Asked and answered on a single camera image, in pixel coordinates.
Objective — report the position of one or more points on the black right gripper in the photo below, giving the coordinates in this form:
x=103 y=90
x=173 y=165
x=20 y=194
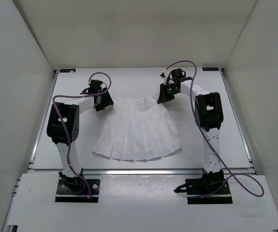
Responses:
x=163 y=97

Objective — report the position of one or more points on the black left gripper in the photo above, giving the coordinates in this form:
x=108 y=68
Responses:
x=108 y=101

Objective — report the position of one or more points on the white pleated skirt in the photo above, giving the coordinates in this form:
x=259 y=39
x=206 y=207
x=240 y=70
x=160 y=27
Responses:
x=137 y=129

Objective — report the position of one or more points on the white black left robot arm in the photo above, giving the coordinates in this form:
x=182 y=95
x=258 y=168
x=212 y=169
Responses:
x=63 y=129

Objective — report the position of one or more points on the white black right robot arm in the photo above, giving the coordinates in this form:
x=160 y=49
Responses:
x=208 y=114

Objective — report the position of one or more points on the dark label sticker right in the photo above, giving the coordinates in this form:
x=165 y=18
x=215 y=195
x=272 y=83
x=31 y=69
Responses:
x=210 y=69

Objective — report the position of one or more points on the dark label sticker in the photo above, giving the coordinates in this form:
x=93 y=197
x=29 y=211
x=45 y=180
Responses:
x=67 y=70
x=210 y=69

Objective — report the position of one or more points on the dark label sticker left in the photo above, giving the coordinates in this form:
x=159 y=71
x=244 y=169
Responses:
x=67 y=70

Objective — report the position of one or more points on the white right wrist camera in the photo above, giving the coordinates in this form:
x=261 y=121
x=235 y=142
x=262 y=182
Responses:
x=166 y=76

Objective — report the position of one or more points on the aluminium table rail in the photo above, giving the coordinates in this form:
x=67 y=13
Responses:
x=141 y=171

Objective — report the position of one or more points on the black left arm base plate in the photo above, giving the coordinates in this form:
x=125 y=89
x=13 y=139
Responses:
x=66 y=195

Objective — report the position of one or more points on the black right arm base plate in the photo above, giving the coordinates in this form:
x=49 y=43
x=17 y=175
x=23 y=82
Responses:
x=199 y=192

